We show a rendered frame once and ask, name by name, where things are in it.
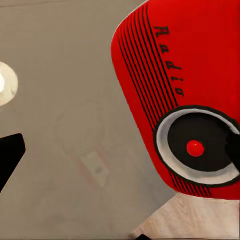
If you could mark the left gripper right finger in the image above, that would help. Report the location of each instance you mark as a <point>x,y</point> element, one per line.
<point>232,149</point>

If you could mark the radio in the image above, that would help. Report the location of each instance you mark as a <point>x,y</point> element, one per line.
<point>178,64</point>

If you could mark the coffee table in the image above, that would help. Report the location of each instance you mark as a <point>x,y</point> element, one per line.
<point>86,173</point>

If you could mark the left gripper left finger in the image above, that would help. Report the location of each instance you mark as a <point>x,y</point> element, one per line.
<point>12,149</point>

